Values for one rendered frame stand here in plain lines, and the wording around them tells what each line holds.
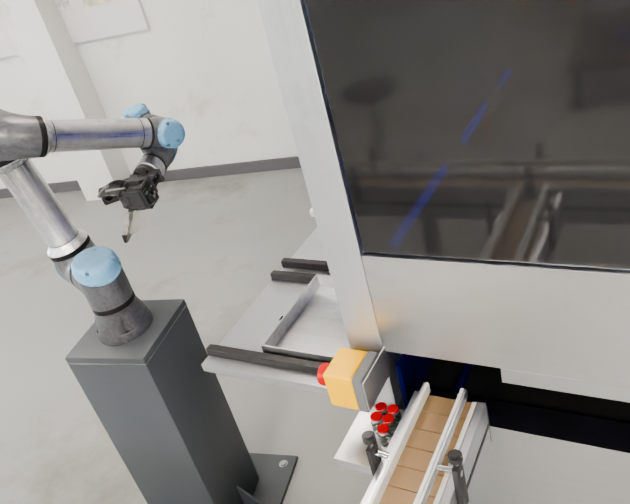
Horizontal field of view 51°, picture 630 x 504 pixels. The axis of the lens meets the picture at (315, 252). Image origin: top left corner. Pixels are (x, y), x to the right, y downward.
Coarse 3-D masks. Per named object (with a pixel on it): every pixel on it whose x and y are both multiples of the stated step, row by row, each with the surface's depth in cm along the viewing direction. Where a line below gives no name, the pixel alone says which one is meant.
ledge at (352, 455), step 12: (372, 408) 119; (360, 420) 117; (348, 432) 115; (360, 432) 115; (348, 444) 113; (360, 444) 112; (336, 456) 112; (348, 456) 111; (360, 456) 110; (348, 468) 111; (360, 468) 109
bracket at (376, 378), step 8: (384, 352) 110; (376, 360) 108; (384, 360) 110; (376, 368) 108; (384, 368) 111; (368, 376) 105; (376, 376) 108; (384, 376) 111; (368, 384) 105; (376, 384) 108; (384, 384) 111; (368, 392) 106; (376, 392) 108; (368, 400) 106; (368, 408) 106
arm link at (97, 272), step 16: (80, 256) 168; (96, 256) 167; (112, 256) 167; (80, 272) 163; (96, 272) 163; (112, 272) 166; (80, 288) 168; (96, 288) 165; (112, 288) 166; (128, 288) 171; (96, 304) 168; (112, 304) 168
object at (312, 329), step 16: (320, 288) 155; (304, 304) 150; (320, 304) 150; (336, 304) 148; (288, 320) 145; (304, 320) 146; (320, 320) 145; (336, 320) 143; (272, 336) 139; (288, 336) 142; (304, 336) 141; (320, 336) 140; (336, 336) 139; (272, 352) 136; (288, 352) 134; (304, 352) 131; (320, 352) 135; (336, 352) 134
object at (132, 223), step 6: (126, 216) 172; (132, 216) 173; (138, 216) 172; (126, 222) 172; (132, 222) 172; (138, 222) 172; (144, 222) 171; (126, 228) 171; (132, 228) 172; (138, 228) 171; (126, 234) 171; (126, 240) 170
